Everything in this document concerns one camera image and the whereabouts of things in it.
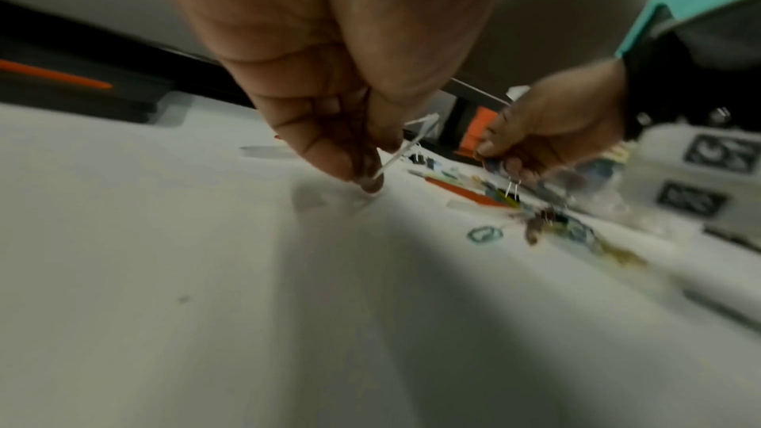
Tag black monitor base red stripe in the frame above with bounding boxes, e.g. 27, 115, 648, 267
442, 92, 513, 155
0, 0, 263, 124

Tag person's right hand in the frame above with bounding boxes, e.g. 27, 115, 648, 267
474, 56, 632, 185

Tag white plastic fastener strip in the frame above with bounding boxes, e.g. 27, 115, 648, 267
371, 113, 443, 182

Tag black right wristband with markers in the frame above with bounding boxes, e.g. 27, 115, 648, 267
618, 7, 761, 141

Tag heap of coloured paper clips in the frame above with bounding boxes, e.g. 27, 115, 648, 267
406, 153, 656, 273

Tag person's left hand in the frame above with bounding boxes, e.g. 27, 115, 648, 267
139, 0, 515, 195

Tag red plastic fastener strip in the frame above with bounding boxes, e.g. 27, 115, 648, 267
424, 175, 514, 208

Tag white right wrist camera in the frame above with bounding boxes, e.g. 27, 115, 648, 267
618, 127, 761, 239

